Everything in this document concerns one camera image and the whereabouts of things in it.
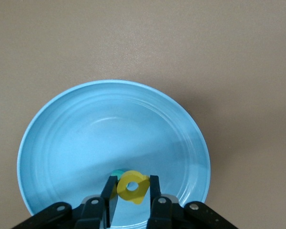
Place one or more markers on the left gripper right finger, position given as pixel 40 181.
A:
pixel 164 212

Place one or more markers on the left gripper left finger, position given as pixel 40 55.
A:
pixel 93 212

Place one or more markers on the yellow letter d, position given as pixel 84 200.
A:
pixel 135 198

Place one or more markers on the teal letter c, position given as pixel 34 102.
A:
pixel 118 172

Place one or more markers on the blue plate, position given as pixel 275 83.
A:
pixel 109 133

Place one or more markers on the brown table cover sheet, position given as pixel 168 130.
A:
pixel 143 35

